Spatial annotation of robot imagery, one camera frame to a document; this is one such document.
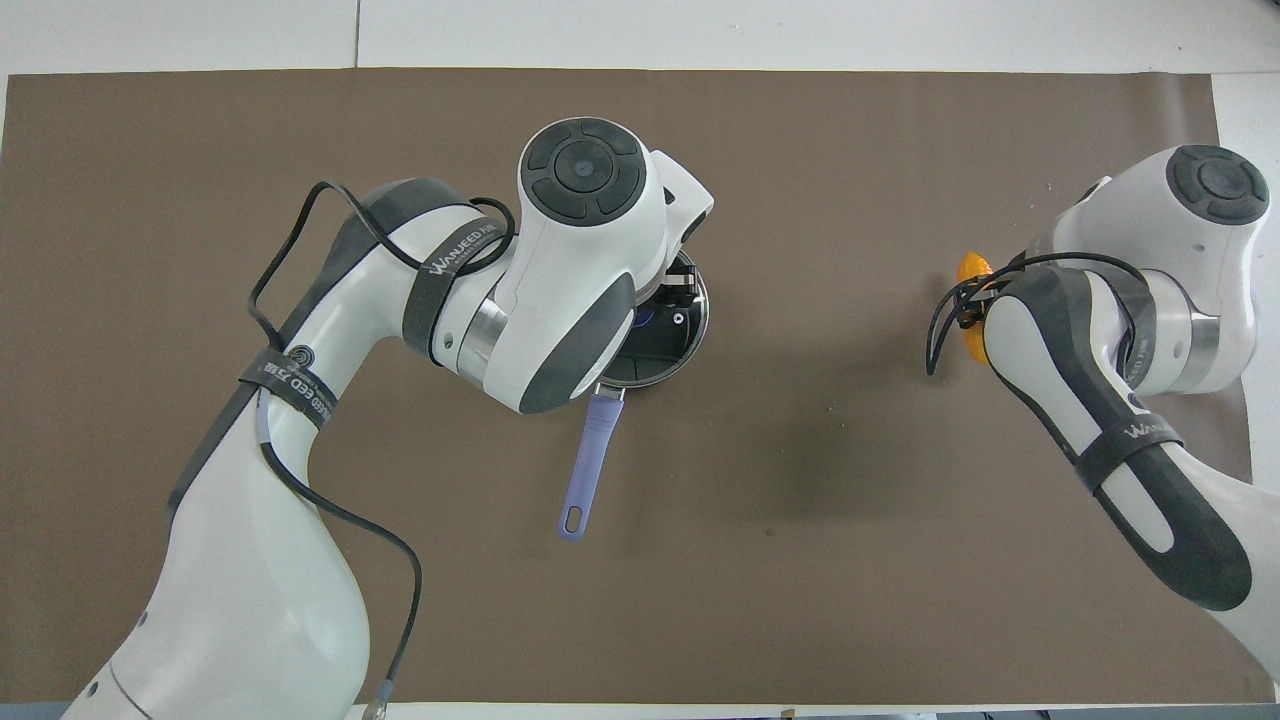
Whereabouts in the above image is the dark pot purple handle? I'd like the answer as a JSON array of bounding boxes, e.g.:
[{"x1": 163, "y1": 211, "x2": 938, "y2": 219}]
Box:
[{"x1": 557, "y1": 250, "x2": 712, "y2": 543}]

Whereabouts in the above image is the black velcro arm strap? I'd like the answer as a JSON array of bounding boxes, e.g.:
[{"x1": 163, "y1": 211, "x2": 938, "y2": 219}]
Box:
[{"x1": 238, "y1": 344, "x2": 338, "y2": 432}]

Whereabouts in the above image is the brown table mat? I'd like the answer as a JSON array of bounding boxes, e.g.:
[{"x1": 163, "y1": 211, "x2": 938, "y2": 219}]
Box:
[{"x1": 0, "y1": 67, "x2": 1279, "y2": 707}]

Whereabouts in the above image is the yellow corn cob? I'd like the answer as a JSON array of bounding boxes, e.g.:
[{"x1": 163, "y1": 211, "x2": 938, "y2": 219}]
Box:
[{"x1": 956, "y1": 252, "x2": 999, "y2": 367}]

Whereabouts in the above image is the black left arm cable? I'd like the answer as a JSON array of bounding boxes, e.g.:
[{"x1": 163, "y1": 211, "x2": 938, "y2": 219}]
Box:
[{"x1": 245, "y1": 178, "x2": 519, "y2": 720}]

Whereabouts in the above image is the glass lid blue knob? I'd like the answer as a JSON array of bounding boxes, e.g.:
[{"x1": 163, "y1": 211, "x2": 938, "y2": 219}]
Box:
[{"x1": 598, "y1": 254, "x2": 710, "y2": 390}]

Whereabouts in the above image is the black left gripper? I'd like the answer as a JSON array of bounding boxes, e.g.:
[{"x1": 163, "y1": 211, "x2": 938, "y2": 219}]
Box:
[{"x1": 649, "y1": 254, "x2": 702, "y2": 302}]

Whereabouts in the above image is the black velcro forearm strap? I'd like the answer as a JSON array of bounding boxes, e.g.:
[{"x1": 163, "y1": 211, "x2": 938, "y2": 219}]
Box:
[
  {"x1": 1074, "y1": 408, "x2": 1184, "y2": 497},
  {"x1": 402, "y1": 214, "x2": 503, "y2": 367}
]

